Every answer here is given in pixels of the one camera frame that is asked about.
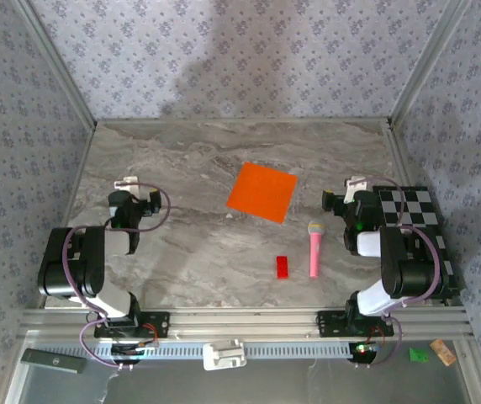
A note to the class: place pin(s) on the black and white chessboard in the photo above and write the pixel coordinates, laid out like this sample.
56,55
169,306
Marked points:
417,206

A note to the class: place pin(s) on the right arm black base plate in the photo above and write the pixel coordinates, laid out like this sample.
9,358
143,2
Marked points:
331,324

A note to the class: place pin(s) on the flat black rectangular device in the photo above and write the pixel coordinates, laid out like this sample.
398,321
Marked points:
53,361

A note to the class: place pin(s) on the brown cardboard piece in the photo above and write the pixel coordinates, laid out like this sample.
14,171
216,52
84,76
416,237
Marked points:
443,352

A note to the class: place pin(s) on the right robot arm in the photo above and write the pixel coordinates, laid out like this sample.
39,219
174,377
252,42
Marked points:
408,265

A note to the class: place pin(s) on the aluminium mounting rail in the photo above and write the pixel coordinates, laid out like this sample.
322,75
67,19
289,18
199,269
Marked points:
240,324

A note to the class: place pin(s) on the red rectangular block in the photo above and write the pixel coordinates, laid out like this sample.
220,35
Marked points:
282,267

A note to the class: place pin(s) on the aluminium table side rail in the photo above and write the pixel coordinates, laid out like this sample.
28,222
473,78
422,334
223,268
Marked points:
397,155

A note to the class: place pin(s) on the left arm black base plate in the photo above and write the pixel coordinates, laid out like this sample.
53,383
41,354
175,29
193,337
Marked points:
156,324

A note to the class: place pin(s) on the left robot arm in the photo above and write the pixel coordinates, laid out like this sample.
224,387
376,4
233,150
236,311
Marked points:
68,261

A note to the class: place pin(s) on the aluminium frame post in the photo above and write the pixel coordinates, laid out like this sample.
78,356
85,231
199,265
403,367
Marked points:
57,63
427,63

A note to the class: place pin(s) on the white plastic holder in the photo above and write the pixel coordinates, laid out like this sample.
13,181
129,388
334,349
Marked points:
223,355

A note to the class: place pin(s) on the pink toy microphone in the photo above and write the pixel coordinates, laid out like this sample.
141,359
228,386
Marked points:
316,248

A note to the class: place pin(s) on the green paper scrap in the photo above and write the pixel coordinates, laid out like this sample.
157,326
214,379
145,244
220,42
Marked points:
418,355

